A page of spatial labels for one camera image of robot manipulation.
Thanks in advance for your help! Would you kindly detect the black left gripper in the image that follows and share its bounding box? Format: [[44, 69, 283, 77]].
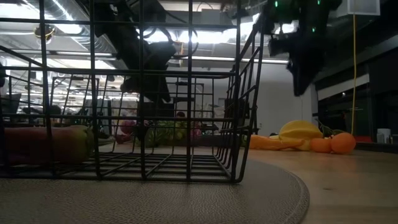
[[120, 40, 177, 103]]

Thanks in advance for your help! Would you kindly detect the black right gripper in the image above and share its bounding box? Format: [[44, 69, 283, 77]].
[[287, 30, 327, 96]]

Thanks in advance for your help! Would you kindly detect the purple grape bunch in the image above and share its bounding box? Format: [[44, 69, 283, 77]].
[[119, 119, 203, 144]]

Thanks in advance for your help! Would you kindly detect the yellow starfruit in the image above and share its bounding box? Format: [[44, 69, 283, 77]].
[[278, 120, 324, 141]]

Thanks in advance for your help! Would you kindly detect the orange carrot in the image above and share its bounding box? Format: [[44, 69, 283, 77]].
[[248, 134, 307, 152]]

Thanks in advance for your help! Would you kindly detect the orange tangerine bunch with stem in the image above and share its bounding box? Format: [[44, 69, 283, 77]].
[[310, 119, 357, 155]]

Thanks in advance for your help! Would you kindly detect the white ceiling box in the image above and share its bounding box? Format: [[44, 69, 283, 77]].
[[337, 0, 381, 18]]

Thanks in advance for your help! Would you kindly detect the grey ceiling unit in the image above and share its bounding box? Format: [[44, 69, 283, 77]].
[[200, 8, 239, 26]]

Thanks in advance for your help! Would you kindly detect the round brass ceiling fixture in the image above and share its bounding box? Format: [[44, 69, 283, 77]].
[[33, 24, 57, 40]]

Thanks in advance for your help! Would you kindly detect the round beige placemat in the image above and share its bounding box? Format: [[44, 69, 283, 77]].
[[0, 157, 310, 224]]

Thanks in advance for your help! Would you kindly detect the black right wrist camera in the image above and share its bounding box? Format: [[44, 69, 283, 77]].
[[267, 33, 292, 57]]

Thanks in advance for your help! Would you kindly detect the black wire basket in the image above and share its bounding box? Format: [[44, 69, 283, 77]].
[[0, 0, 266, 184]]

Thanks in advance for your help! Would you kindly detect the silver ventilation duct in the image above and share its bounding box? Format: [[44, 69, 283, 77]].
[[46, 0, 125, 54]]

